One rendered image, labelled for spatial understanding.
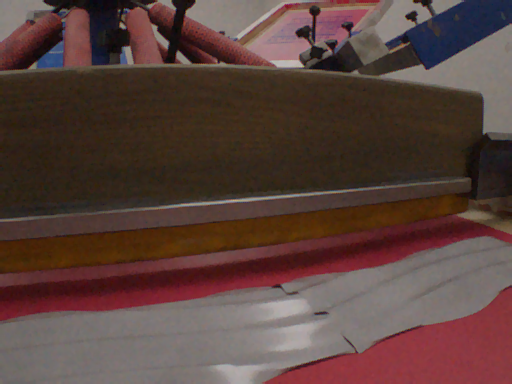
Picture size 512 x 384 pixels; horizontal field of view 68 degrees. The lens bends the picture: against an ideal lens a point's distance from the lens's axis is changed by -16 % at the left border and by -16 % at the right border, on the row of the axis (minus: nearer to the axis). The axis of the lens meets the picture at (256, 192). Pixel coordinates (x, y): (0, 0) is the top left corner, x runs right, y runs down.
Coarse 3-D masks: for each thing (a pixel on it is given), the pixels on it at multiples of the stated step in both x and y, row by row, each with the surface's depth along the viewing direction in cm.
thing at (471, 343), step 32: (416, 224) 32; (448, 224) 32; (480, 224) 32; (256, 256) 25; (288, 256) 25; (320, 256) 25; (352, 256) 25; (384, 256) 25; (480, 320) 17; (384, 352) 15; (416, 352) 15; (448, 352) 14; (480, 352) 14
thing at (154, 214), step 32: (256, 192) 23; (288, 192) 23; (320, 192) 23; (352, 192) 24; (384, 192) 25; (416, 192) 26; (448, 192) 28; (0, 224) 17; (32, 224) 17; (64, 224) 18; (96, 224) 19; (128, 224) 19; (160, 224) 20; (192, 224) 21
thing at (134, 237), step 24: (288, 216) 25; (312, 216) 26; (336, 216) 27; (360, 216) 28; (24, 240) 19; (48, 240) 20; (72, 240) 20; (96, 240) 21; (120, 240) 21; (144, 240) 22
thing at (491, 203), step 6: (498, 198) 35; (504, 198) 34; (510, 198) 34; (474, 204) 38; (480, 204) 37; (486, 204) 36; (492, 204) 36; (498, 204) 35; (504, 204) 35; (510, 204) 34; (492, 210) 36; (498, 210) 35; (504, 210) 35; (510, 210) 34; (510, 216) 34
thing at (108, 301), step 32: (192, 256) 25; (224, 256) 25; (0, 288) 19; (32, 288) 19; (64, 288) 20; (96, 288) 20; (128, 288) 20; (160, 288) 20; (192, 288) 21; (224, 288) 21; (0, 320) 16
